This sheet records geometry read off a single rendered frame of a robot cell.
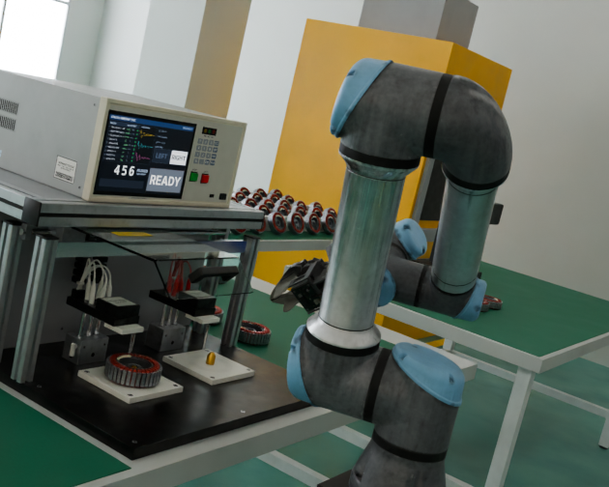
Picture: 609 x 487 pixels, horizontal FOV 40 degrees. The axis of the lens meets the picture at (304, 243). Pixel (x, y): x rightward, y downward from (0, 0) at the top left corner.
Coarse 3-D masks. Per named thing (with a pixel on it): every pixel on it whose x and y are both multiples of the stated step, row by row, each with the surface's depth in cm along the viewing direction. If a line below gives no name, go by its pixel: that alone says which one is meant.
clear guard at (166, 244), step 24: (120, 240) 160; (144, 240) 165; (168, 240) 171; (192, 240) 177; (168, 264) 153; (192, 264) 158; (216, 264) 164; (240, 264) 170; (168, 288) 149; (192, 288) 155; (216, 288) 160; (240, 288) 166
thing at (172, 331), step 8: (152, 328) 195; (160, 328) 193; (168, 328) 195; (176, 328) 196; (184, 328) 198; (152, 336) 195; (160, 336) 193; (168, 336) 194; (176, 336) 197; (152, 344) 195; (160, 344) 193; (168, 344) 195; (176, 344) 198
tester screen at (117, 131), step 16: (112, 128) 164; (128, 128) 168; (144, 128) 171; (160, 128) 175; (176, 128) 179; (192, 128) 183; (112, 144) 165; (128, 144) 169; (144, 144) 172; (160, 144) 176; (176, 144) 180; (112, 160) 167; (128, 160) 170; (144, 160) 174; (112, 176) 168; (144, 176) 175; (144, 192) 176; (160, 192) 180
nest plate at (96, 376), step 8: (96, 368) 171; (80, 376) 167; (88, 376) 166; (96, 376) 167; (104, 376) 168; (160, 376) 175; (96, 384) 165; (104, 384) 164; (112, 384) 165; (160, 384) 170; (168, 384) 171; (176, 384) 172; (112, 392) 162; (120, 392) 161; (128, 392) 162; (136, 392) 163; (144, 392) 164; (152, 392) 165; (160, 392) 167; (168, 392) 169; (176, 392) 171; (128, 400) 160; (136, 400) 161; (144, 400) 163
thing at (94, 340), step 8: (72, 336) 174; (80, 336) 174; (88, 336) 176; (96, 336) 177; (104, 336) 178; (64, 344) 175; (80, 344) 173; (88, 344) 174; (96, 344) 176; (104, 344) 178; (64, 352) 175; (80, 352) 173; (88, 352) 175; (96, 352) 177; (104, 352) 179; (72, 360) 174; (80, 360) 174; (88, 360) 176; (96, 360) 177
